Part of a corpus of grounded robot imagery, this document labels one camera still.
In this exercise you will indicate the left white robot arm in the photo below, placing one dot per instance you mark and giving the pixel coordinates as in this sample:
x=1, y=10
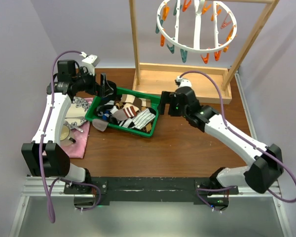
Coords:
x=44, y=155

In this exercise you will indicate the pink cloth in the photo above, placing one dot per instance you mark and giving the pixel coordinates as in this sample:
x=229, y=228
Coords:
x=77, y=150

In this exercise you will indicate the wooden hanger rack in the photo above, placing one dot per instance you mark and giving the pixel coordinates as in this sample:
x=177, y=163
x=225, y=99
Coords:
x=152, y=78

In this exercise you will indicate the metal spoon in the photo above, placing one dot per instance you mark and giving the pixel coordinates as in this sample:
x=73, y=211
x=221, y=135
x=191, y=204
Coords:
x=75, y=128

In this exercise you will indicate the green plastic bin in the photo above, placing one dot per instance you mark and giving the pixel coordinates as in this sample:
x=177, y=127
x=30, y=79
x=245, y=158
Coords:
x=123, y=96

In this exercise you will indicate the grey sock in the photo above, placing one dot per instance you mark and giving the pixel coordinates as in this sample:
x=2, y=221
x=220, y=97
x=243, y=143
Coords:
x=100, y=124

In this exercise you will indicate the white round clip hanger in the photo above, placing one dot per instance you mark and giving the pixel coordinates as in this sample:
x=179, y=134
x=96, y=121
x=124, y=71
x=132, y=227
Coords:
x=224, y=28

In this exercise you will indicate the blue patterned plate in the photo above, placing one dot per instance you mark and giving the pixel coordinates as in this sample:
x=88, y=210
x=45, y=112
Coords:
x=76, y=113

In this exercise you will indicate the black blue sports sock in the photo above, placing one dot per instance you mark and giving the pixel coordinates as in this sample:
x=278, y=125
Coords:
x=103, y=111

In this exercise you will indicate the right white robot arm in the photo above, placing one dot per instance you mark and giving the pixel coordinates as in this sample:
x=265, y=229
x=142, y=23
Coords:
x=262, y=162

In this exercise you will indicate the white black striped sock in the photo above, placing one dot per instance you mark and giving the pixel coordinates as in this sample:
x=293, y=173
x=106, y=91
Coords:
x=140, y=120

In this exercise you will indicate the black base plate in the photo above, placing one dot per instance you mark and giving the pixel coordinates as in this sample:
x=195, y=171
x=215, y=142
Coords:
x=160, y=189

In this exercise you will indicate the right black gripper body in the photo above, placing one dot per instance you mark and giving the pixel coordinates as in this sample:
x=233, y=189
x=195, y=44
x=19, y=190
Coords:
x=174, y=109

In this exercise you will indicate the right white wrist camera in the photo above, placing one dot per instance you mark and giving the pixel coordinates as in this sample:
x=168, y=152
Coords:
x=183, y=82

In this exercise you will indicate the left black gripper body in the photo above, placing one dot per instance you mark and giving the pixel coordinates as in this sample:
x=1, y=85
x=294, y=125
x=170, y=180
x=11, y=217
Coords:
x=87, y=82

